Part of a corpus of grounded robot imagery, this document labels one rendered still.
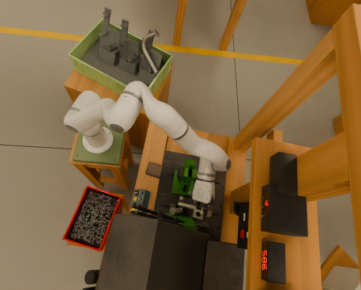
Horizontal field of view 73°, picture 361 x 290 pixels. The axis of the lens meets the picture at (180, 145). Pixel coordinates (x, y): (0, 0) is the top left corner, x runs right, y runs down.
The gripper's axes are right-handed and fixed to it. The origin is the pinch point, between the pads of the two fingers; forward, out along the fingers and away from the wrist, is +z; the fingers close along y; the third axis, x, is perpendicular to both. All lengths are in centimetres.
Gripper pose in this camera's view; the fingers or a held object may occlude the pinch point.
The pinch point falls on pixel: (201, 212)
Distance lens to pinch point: 119.9
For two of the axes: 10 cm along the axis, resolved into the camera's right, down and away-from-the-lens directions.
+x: 6.6, 1.2, 7.4
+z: -1.4, 9.9, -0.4
